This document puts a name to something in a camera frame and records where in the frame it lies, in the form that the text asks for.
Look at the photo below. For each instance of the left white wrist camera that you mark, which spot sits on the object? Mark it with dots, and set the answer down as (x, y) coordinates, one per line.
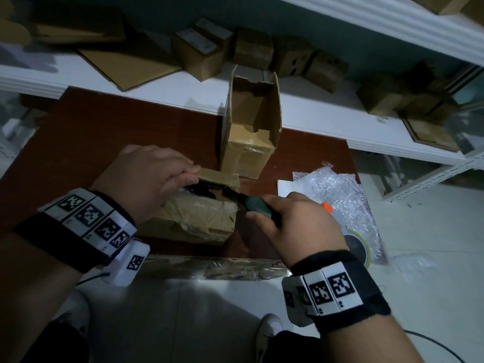
(128, 264)

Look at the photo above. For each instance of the orange tape dispenser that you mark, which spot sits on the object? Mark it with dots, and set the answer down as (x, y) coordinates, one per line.
(359, 245)

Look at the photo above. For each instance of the left black marker wristband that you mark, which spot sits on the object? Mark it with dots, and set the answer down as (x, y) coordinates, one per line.
(90, 215)

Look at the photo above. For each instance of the person's right hand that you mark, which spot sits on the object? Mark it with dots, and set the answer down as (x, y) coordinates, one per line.
(306, 230)

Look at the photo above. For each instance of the large flat cardboard box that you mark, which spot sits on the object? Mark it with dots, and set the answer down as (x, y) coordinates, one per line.
(13, 32)

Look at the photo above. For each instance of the flat cardboard sheet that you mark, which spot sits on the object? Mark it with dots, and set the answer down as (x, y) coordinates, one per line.
(124, 68)

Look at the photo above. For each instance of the white metal shelf unit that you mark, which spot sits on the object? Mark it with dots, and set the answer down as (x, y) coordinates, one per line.
(321, 105)

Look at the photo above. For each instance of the green utility knife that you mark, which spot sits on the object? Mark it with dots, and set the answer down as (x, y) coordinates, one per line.
(261, 206)

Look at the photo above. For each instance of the taped cardboard box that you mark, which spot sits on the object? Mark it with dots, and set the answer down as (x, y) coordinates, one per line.
(196, 223)

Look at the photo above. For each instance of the person's left hand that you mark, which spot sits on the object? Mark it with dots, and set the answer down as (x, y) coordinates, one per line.
(143, 181)

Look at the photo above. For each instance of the big open-flap cardboard box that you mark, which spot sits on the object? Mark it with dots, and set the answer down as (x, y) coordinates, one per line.
(442, 3)

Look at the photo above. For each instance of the clear bubble wrap sheet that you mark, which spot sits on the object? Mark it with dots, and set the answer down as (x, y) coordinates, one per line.
(332, 185)

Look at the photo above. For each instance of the medium cardboard box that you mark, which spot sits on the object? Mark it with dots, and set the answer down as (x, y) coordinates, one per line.
(380, 98)

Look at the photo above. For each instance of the right black marker wristband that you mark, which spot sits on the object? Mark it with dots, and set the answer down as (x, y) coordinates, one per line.
(332, 287)

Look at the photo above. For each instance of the person's right shoe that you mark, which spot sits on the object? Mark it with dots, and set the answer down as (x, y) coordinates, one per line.
(269, 336)

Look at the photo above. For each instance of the black marker wristband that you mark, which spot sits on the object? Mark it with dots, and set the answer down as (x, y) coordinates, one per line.
(332, 287)
(90, 215)

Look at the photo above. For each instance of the person's left shoe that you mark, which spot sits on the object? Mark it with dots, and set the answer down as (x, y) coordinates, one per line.
(75, 313)

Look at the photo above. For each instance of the white paper sheet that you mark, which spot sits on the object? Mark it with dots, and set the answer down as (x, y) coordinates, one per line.
(287, 189)

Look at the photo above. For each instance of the small white-labelled cardboard box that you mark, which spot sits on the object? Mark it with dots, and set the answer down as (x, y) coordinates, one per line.
(196, 62)
(215, 28)

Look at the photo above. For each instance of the folded flat cardboard box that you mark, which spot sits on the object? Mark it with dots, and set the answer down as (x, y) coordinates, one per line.
(75, 32)

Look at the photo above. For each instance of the flat cardboard stack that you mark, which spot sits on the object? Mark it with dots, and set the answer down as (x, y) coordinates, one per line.
(431, 134)

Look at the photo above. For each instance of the person's left forearm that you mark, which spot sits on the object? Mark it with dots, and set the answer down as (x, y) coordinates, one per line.
(26, 298)

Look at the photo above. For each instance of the small cardboard box dark holes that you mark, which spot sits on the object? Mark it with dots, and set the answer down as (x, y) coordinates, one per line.
(293, 62)

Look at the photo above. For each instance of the person's shoe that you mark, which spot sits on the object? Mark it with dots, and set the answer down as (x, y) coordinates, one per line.
(75, 313)
(269, 336)

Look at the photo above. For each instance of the person's right forearm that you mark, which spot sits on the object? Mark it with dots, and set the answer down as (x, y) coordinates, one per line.
(363, 344)

